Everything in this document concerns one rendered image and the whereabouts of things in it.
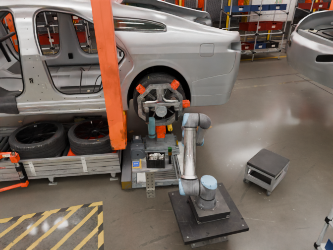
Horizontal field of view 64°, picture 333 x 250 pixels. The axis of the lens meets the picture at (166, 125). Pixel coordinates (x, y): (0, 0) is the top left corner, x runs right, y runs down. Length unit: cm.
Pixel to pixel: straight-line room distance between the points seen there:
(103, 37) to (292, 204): 265
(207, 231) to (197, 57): 188
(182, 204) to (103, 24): 182
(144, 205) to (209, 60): 183
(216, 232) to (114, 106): 155
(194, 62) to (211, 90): 43
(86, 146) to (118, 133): 54
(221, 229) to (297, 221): 98
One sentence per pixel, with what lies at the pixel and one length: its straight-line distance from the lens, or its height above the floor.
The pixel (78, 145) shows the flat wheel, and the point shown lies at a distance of 337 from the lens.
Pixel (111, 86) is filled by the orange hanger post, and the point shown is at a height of 130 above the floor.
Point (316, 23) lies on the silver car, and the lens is 579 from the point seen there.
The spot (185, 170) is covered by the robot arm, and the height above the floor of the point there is 74.
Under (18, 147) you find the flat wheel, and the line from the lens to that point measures 358.
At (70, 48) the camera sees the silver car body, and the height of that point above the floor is 110.
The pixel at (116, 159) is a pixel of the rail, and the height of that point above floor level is 32.
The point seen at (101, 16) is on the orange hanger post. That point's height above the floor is 194.
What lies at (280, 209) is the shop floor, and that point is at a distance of 330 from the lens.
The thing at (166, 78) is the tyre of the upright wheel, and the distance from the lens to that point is 318.
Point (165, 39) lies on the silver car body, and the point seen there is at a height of 160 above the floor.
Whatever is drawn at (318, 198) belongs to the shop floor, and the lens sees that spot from 361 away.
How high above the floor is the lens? 231
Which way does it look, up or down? 31 degrees down
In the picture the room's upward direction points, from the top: 1 degrees counter-clockwise
